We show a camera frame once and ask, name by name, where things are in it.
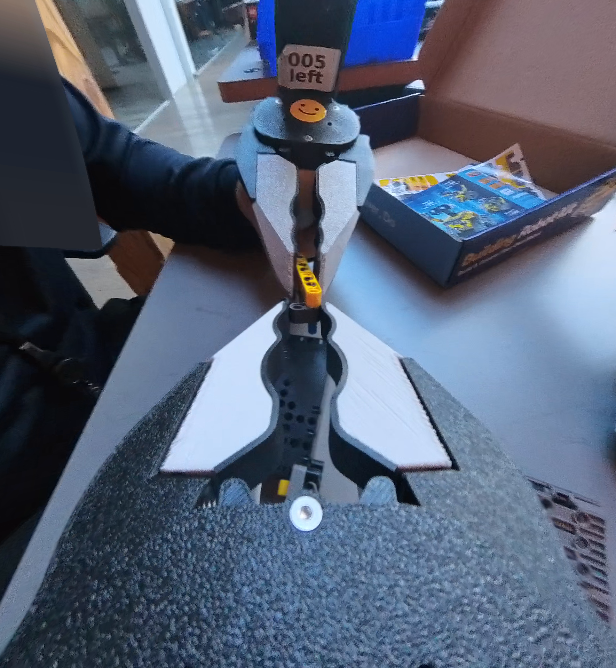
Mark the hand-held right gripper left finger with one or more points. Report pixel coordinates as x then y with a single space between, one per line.
224 407

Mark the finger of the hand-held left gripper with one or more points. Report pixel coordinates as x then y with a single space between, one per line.
274 208
339 208

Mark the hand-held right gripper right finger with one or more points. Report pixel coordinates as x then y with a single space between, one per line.
386 407

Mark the black toy box assembly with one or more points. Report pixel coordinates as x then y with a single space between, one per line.
295 412

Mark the long yellow toy beam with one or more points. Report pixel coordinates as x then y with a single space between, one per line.
310 284

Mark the person's left forearm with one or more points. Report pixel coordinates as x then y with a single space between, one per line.
156 182

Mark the grey desk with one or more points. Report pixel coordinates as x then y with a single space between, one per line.
470 365

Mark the person's left hand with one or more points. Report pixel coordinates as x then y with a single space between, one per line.
245 206

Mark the blue plastic crate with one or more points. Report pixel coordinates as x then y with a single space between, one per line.
386 26

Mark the instruction booklet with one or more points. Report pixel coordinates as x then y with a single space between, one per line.
470 198

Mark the blue cardboard box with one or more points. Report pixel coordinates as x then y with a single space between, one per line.
522 78

